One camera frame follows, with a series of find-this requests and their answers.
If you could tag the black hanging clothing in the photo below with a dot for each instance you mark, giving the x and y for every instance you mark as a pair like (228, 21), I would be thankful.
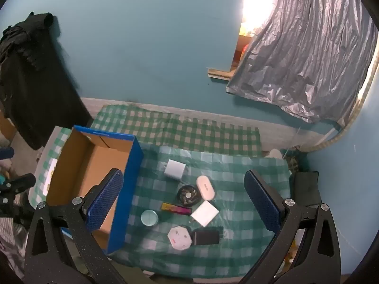
(35, 94)

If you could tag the braided beige trim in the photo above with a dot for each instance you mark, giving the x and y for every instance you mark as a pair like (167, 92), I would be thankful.
(349, 124)

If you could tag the white round object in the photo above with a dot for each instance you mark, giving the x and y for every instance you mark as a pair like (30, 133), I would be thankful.
(274, 153)

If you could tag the blue-sided cardboard box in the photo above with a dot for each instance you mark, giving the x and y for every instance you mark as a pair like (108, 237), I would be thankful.
(88, 171)

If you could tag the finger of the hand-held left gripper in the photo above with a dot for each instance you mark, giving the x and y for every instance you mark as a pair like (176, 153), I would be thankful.
(6, 153)
(20, 181)

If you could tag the green white checked tablecloth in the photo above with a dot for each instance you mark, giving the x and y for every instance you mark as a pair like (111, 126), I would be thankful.
(237, 242)

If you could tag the silver plastic sheet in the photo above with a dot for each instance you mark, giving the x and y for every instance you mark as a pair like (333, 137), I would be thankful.
(305, 56)

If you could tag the black round mini fan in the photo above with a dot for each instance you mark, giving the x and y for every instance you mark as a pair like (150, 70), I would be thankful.
(186, 195)

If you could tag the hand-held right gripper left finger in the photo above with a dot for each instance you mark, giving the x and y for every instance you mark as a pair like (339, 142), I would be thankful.
(105, 201)

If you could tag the white cube charger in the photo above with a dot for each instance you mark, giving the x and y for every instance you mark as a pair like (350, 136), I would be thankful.
(174, 169)

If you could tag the black bag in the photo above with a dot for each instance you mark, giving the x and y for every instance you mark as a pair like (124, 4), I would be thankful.
(306, 188)

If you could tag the pale pink earbud case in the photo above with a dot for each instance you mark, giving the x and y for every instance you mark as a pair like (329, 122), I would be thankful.
(205, 187)

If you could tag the wooden sill strip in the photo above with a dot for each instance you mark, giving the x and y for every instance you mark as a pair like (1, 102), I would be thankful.
(219, 74)

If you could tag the black power adapter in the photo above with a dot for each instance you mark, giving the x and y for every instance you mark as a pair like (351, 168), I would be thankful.
(207, 237)

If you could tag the white flat square charger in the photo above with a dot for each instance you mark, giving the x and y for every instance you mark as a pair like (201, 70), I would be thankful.
(205, 213)

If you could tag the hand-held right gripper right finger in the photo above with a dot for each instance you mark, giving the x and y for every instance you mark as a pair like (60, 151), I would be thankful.
(262, 204)

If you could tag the grey striped cloth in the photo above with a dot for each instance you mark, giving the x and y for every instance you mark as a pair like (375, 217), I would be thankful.
(11, 242)

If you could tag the white octagonal box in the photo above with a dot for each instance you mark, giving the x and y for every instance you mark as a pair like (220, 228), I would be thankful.
(178, 237)

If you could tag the pink yellow bar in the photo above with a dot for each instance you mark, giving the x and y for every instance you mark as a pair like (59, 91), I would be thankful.
(176, 208)

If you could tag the green beige checked cloth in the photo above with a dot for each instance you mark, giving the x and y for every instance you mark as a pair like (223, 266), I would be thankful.
(177, 130)

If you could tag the green round tin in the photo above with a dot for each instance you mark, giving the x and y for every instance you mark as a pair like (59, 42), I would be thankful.
(149, 217)

